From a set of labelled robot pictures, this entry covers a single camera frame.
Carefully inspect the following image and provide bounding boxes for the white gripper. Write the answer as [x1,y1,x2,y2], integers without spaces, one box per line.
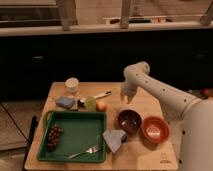
[121,80,137,104]

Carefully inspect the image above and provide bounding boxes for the red orange apple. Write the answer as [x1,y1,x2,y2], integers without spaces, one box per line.
[96,101,108,112]

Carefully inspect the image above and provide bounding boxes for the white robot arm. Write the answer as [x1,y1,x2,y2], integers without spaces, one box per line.
[120,62,213,171]

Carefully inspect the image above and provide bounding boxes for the green plastic tray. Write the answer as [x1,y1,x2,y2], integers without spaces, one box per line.
[37,111,106,163]

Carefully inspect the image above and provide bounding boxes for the dark brown bowl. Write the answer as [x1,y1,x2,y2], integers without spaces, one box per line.
[117,109,142,135]

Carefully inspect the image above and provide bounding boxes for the green pear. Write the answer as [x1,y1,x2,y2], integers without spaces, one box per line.
[84,97,96,111]

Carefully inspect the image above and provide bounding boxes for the red orange bowl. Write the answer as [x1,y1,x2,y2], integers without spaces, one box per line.
[141,116,170,144]

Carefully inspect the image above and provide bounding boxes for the light blue folded cloth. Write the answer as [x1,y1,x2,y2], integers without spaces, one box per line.
[103,130,127,153]

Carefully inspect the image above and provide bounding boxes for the small black metal clip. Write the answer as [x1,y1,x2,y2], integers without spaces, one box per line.
[71,100,85,111]

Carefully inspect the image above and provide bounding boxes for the white paper cup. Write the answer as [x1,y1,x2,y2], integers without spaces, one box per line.
[65,78,79,93]

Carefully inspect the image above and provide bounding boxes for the blue sponge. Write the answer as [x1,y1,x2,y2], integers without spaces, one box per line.
[55,97,75,109]

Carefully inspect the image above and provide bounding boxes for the silver metal fork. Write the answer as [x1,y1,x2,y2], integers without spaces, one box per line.
[68,145,99,159]

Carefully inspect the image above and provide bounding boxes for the dark red grape bunch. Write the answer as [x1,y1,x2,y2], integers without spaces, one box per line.
[47,125,64,152]

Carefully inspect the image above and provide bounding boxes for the white handled knife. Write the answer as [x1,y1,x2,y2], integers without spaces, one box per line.
[79,91,112,103]

